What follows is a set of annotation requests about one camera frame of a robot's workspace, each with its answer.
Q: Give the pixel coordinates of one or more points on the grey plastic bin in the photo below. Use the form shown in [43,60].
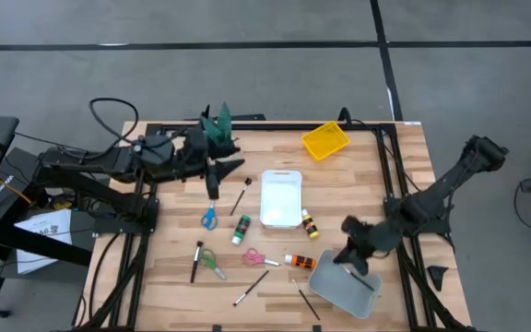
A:
[339,295]

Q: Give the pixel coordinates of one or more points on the black aluminium table frame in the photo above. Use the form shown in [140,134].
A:
[284,125]

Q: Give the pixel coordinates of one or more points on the white plastic bin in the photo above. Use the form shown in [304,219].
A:
[280,198]

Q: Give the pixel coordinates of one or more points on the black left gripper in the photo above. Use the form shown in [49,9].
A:
[196,154]

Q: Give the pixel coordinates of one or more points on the white label sticker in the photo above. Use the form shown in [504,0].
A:
[413,123]

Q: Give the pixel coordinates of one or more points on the small black table clamp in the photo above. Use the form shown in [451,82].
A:
[316,328]
[217,328]

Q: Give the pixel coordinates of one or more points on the black equipment box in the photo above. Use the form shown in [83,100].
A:
[7,184]

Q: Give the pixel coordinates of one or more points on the yellow mesh basket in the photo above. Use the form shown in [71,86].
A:
[325,140]

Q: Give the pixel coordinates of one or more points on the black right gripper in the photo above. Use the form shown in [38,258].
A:
[376,240]

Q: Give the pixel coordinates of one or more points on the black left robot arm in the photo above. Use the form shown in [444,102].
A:
[90,161]

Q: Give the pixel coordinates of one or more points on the yellow paint bottle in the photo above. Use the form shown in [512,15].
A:
[310,226]

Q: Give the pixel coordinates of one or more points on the black wide-head paintbrush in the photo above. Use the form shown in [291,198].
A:
[240,196]

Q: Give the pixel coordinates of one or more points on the thick black paintbrush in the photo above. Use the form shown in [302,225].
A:
[196,260]

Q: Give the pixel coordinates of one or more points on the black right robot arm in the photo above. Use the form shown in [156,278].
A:
[450,180]

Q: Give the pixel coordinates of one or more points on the green plant in white pot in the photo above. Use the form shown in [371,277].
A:
[224,122]

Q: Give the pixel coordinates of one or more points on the black triangular bracket piece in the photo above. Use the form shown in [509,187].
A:
[437,276]

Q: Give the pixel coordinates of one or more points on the white paper sheet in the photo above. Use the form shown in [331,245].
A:
[35,223]

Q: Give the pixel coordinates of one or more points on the orange paint bottle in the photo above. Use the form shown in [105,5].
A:
[304,262]

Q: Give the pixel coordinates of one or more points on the green paint bottle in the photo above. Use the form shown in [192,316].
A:
[242,226]

